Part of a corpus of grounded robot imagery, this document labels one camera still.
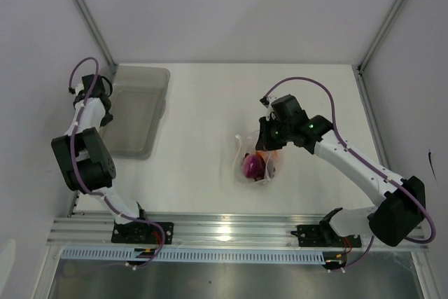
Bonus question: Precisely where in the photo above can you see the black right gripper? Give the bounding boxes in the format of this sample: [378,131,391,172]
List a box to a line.
[255,116,293,152]

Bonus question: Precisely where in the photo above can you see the orange fruit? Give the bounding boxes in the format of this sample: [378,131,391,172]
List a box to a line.
[255,150,281,162]

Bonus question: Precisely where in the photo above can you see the clear zip top bag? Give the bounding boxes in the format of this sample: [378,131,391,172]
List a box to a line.
[232,130,284,186]

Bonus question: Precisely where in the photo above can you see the red onion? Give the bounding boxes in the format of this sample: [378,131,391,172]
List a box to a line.
[242,154,265,180]

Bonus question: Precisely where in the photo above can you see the dark red grape bunch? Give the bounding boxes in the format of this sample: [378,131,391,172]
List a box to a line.
[242,151,278,182]

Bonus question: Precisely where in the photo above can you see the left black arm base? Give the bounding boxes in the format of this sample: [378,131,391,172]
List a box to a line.
[111,222,162,244]

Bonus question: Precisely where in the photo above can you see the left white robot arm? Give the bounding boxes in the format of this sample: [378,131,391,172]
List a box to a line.
[51,74,152,243]

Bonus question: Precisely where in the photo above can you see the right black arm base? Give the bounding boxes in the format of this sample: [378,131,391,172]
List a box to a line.
[290,224,362,248]

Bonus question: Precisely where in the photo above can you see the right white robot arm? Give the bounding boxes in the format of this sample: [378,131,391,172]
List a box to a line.
[255,95,426,246]

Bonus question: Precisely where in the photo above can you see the clear grey plastic bin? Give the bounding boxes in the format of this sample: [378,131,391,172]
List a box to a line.
[101,66,171,160]

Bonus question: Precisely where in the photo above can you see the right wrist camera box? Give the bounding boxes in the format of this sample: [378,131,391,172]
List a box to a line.
[260,96,277,109]

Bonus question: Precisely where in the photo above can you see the left aluminium frame post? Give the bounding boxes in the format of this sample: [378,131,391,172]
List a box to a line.
[72,0,117,69]

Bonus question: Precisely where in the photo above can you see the aluminium frame post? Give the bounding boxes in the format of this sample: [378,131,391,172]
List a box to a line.
[72,0,117,69]
[357,0,408,76]

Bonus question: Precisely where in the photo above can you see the aluminium mounting rail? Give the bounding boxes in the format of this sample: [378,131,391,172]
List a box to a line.
[47,212,322,248]

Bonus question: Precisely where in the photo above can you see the slotted white cable duct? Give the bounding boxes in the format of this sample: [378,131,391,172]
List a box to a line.
[61,246,326,265]

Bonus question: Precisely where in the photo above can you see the right aluminium frame post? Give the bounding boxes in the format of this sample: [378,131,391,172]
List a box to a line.
[357,0,408,76]

